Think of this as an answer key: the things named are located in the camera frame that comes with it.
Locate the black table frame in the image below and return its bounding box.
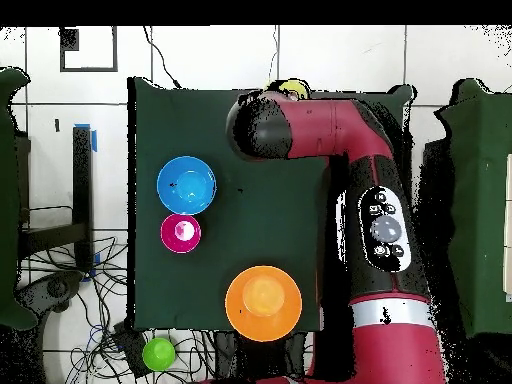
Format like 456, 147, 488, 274
15, 125, 95, 273

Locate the thin black floor cable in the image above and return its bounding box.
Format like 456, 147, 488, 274
142, 26, 181, 90

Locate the pink bowl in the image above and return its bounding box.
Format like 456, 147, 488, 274
160, 213, 202, 254

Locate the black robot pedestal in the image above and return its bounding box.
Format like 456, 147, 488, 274
215, 330, 309, 384

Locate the large blue bowl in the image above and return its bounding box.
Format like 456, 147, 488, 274
156, 155, 218, 216

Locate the green cup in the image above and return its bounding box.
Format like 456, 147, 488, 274
142, 337, 177, 373

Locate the blue tape strip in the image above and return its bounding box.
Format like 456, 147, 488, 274
74, 122, 98, 154

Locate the black square floor marker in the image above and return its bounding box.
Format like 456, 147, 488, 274
59, 26, 119, 73

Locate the dark green table cloth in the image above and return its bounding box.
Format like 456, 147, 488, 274
126, 76, 415, 333

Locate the neighbouring green table cloth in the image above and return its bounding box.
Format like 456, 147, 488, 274
0, 67, 39, 331
434, 77, 512, 339

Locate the black stand base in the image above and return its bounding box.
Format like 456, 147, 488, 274
17, 270, 85, 317

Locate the large yellow bowl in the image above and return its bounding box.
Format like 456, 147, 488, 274
224, 265, 304, 343

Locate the translucent yellow cup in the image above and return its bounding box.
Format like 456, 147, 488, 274
263, 78, 312, 101

